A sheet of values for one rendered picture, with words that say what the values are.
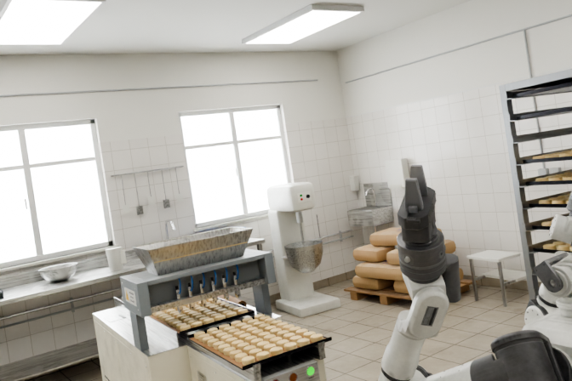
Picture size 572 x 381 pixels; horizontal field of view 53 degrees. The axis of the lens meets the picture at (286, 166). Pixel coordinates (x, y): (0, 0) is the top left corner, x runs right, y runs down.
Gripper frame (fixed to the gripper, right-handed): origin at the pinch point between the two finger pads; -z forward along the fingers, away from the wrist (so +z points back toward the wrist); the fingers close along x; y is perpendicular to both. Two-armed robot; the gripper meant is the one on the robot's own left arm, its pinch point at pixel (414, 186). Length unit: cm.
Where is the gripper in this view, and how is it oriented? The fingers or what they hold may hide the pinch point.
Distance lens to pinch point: 107.9
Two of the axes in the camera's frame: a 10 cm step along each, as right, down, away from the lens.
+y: 9.2, 0.0, -4.0
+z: 1.8, 9.0, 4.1
